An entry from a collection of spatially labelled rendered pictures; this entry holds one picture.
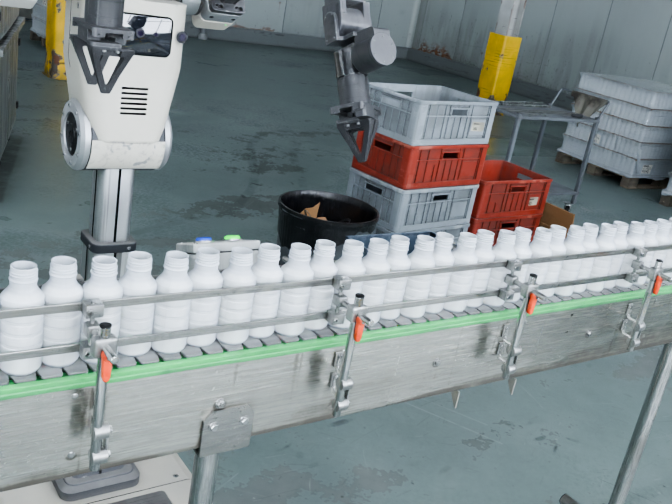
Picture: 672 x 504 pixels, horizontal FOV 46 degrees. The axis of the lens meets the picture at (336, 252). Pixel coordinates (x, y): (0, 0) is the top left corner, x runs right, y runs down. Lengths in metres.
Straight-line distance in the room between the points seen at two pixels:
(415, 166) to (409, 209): 0.22
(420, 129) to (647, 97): 4.97
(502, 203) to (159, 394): 3.49
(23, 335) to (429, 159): 2.97
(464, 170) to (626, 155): 4.59
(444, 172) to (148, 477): 2.38
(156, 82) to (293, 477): 1.50
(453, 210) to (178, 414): 3.03
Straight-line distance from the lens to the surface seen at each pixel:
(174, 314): 1.29
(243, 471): 2.77
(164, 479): 2.28
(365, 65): 1.41
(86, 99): 1.78
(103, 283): 1.23
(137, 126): 1.81
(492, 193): 4.50
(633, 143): 8.60
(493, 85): 11.58
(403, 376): 1.62
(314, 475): 2.81
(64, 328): 1.24
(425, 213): 4.06
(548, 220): 4.96
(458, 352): 1.70
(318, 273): 1.41
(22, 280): 1.19
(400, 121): 3.88
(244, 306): 1.34
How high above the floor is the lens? 1.64
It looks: 20 degrees down
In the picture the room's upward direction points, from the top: 10 degrees clockwise
